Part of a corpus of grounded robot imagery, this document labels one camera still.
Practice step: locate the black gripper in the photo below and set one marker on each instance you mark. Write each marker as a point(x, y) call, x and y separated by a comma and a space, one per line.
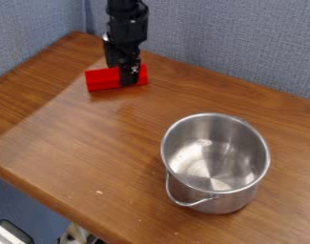
point(127, 28)

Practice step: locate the red rectangular block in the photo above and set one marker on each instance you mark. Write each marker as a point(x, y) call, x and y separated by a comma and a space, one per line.
point(112, 78)

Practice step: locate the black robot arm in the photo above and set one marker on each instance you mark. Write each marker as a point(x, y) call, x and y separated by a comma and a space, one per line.
point(126, 5)

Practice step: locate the stainless steel pot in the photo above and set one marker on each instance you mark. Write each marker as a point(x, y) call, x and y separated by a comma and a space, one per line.
point(216, 159)

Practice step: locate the white object under table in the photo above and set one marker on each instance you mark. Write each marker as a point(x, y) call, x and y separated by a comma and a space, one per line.
point(75, 235)

